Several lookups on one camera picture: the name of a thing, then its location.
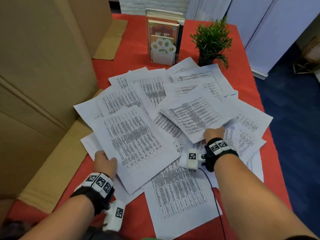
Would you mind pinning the red tablecloth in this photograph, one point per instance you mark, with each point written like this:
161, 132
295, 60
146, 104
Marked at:
130, 47

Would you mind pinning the person's left thumb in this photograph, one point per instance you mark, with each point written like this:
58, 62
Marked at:
113, 167

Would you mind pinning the green potted plant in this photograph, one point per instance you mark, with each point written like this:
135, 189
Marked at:
211, 41

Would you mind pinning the black book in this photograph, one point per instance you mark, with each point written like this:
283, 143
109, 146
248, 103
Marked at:
180, 39

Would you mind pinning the large printed paper sheet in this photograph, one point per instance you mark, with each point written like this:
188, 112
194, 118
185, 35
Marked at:
135, 144

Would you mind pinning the wicker basket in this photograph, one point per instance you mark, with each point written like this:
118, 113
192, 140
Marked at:
310, 57

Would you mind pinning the beige book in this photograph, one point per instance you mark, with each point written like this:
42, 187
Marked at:
162, 16

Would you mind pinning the white paw-shaped bookend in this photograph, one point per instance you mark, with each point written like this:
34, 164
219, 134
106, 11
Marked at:
163, 53

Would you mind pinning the person's left hand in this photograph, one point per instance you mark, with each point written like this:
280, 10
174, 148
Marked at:
103, 163

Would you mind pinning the person's right forearm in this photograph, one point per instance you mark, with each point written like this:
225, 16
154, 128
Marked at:
250, 199

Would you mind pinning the large cardboard box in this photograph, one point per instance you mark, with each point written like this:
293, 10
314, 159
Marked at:
37, 84

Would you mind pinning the person's left forearm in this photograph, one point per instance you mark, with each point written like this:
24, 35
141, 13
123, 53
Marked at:
65, 219

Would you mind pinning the person's right hand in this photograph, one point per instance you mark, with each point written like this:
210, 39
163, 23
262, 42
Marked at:
213, 133

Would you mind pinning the pile of printed papers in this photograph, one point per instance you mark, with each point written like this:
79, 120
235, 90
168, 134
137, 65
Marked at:
175, 192

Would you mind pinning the grey book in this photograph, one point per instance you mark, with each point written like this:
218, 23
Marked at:
163, 11

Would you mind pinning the black wristband with marker tags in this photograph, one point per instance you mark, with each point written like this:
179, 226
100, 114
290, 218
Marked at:
97, 189
220, 149

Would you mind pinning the white wrist camera with marker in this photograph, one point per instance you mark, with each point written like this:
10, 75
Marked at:
115, 216
192, 158

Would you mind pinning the white partition panel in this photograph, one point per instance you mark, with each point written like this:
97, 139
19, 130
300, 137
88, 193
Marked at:
262, 29

